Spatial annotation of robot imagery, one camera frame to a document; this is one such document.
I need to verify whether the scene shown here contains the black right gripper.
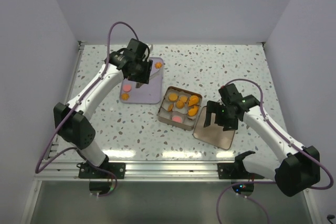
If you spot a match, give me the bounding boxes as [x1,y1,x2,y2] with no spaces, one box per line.
[204,100,238,132]

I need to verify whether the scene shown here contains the metal tongs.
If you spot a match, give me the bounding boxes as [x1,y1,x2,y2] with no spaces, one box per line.
[135,69,161,89]

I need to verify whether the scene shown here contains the orange animal shaped cookie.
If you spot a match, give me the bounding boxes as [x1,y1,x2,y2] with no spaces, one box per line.
[188,105,199,111]

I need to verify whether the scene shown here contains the brown flower cookie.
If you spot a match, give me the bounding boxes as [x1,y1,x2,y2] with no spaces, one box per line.
[155,62,162,69]

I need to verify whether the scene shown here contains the orange round cookie large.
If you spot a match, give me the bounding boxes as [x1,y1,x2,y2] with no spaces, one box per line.
[188,95,200,106]

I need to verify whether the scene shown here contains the orange ridged cookie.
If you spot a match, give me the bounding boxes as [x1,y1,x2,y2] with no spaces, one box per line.
[188,110,198,117]

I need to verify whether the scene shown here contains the gold cookie tin lid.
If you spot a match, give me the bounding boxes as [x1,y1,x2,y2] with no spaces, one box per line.
[193,106,235,150]

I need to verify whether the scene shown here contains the orange flower cookie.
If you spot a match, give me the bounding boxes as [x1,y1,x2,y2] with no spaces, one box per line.
[180,96,188,103]
[167,103,174,112]

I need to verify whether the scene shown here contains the gold cookie tin base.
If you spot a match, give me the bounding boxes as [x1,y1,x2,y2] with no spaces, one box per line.
[157,86,203,131]

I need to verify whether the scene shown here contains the brown round cookie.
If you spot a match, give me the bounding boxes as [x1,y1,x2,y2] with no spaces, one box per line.
[176,100,185,109]

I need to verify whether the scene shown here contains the pink round cookie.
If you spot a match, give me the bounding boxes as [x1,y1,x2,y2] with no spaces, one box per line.
[122,84,132,92]
[171,115,183,123]

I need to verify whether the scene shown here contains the orange round biscuit cookie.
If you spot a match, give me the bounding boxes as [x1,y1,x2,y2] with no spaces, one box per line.
[168,93,179,102]

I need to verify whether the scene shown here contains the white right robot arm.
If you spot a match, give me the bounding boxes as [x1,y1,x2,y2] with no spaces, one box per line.
[204,83,320,197]

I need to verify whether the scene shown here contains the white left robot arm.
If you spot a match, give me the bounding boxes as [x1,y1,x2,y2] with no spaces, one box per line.
[54,39,153,178]

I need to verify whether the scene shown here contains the lilac plastic tray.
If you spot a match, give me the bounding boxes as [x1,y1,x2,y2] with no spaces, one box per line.
[120,57,164,104]

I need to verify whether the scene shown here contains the orange cookie bottom left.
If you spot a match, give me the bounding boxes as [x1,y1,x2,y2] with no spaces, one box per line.
[121,93,130,101]

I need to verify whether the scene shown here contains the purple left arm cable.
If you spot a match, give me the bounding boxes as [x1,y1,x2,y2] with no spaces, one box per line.
[35,20,140,196]

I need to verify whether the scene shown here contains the aluminium mounting rail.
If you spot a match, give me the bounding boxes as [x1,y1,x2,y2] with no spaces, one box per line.
[35,161,264,182]

